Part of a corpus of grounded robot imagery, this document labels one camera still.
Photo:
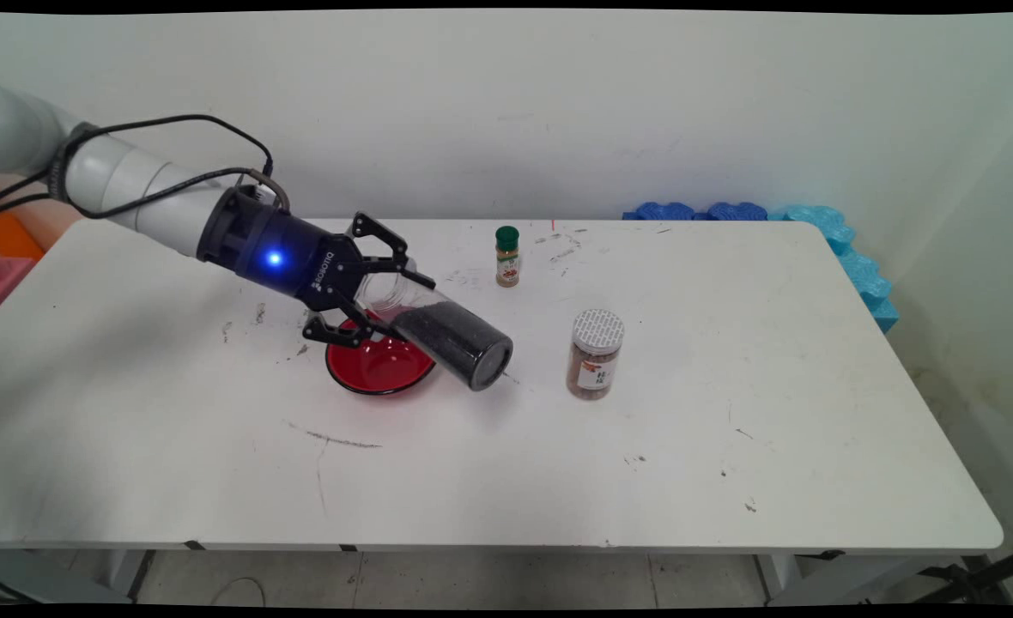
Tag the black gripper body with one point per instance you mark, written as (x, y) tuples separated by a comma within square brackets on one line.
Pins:
[(283, 253)]

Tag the light blue foam block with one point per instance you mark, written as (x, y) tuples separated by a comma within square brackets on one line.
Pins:
[(815, 223), (871, 287)]

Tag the grey table leg frame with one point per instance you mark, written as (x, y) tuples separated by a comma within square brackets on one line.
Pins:
[(34, 577)]

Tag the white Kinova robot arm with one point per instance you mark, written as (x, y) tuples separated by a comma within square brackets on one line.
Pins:
[(129, 184)]

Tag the pink object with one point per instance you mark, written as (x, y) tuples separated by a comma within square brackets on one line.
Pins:
[(4, 283)]

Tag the black tripod stand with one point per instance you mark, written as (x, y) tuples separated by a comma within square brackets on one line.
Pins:
[(979, 573)]

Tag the brown-filled jar with patterned lid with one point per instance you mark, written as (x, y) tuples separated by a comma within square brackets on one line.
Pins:
[(594, 360)]

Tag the orange object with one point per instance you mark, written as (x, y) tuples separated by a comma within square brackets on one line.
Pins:
[(9, 236)]

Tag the clear jar with black seeds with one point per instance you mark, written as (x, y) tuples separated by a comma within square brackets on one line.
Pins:
[(464, 348)]

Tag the red bowl with black rim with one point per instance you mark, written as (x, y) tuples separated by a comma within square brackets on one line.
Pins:
[(378, 369)]

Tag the small green-capped spice bottle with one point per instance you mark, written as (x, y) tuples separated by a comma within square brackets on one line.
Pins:
[(507, 262)]

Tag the white table leg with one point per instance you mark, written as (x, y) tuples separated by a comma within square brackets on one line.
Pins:
[(779, 577)]

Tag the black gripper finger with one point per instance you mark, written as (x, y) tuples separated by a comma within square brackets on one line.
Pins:
[(382, 236), (335, 337)]

